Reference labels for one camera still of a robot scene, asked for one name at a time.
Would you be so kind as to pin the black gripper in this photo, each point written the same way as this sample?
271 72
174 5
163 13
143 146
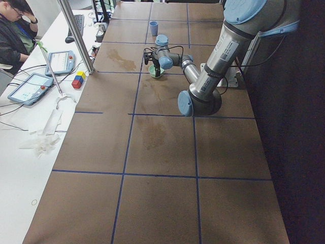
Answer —
156 63

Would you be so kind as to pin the green plastic bowl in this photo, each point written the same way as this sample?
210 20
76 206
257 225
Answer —
153 73

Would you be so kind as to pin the blue plastic cup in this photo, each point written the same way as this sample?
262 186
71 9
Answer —
153 26

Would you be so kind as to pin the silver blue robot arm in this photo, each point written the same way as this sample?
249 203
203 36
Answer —
243 21

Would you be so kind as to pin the red blue yellow blocks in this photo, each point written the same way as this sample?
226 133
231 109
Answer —
78 80

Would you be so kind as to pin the black keyboard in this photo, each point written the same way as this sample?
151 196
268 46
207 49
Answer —
79 20

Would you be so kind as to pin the black computer mouse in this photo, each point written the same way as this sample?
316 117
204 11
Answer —
69 39

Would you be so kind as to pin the far teach pendant tablet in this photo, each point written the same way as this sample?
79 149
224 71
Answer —
61 62

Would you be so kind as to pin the teach pendant tablet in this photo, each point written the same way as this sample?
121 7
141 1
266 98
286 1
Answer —
31 90
61 62

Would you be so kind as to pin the white paper strip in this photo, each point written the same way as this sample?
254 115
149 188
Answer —
45 123

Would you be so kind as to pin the thin metal rod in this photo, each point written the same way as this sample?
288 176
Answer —
44 52

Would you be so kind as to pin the near teach pendant tablet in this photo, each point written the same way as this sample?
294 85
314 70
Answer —
31 90

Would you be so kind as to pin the crumpled white tissue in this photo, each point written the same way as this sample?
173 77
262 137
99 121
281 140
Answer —
41 145

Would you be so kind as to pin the person in dark jacket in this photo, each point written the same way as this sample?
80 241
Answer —
19 27

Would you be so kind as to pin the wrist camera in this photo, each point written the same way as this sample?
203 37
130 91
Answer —
148 57

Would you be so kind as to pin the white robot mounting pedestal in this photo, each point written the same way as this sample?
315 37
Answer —
230 79

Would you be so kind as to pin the aluminium frame post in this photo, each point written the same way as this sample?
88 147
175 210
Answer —
69 16

